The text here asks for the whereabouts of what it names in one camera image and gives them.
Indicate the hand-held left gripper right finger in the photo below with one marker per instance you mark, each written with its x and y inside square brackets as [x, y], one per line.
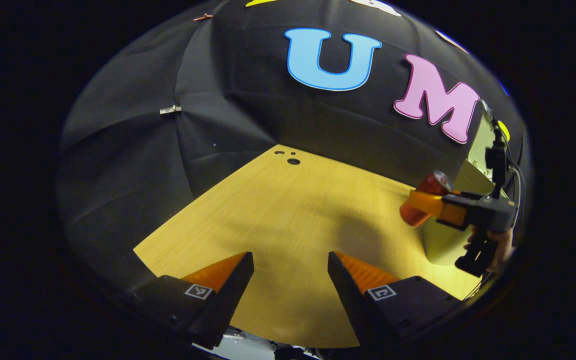
[353, 305]

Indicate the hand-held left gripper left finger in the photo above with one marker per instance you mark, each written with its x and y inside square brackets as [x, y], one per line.
[218, 305]

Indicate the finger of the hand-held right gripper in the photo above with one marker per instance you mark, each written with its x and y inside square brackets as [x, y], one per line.
[425, 204]

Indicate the orange red pop can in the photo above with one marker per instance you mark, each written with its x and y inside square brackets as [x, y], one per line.
[425, 186]

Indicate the pale green desktop garbage bin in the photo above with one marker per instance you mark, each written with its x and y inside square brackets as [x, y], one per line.
[438, 245]

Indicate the light wooden desktop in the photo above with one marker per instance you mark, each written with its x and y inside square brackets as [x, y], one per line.
[293, 225]

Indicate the black backdrop cloth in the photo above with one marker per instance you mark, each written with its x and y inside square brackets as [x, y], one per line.
[168, 165]

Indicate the small silver cloth clip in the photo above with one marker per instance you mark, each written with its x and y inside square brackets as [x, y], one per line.
[170, 109]

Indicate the small red cloth clip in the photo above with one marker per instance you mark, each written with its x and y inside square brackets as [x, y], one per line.
[203, 17]

